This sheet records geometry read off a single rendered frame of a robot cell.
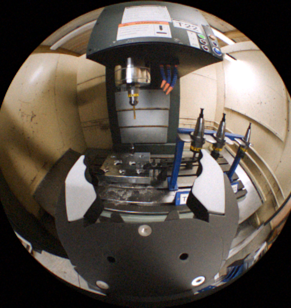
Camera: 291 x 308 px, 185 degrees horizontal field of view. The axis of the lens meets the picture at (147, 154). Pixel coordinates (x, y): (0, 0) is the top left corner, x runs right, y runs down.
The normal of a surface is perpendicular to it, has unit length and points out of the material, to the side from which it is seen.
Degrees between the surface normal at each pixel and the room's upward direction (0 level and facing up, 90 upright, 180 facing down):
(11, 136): 90
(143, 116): 90
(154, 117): 90
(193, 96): 90
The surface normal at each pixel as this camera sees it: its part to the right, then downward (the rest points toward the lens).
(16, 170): 1.00, 0.00
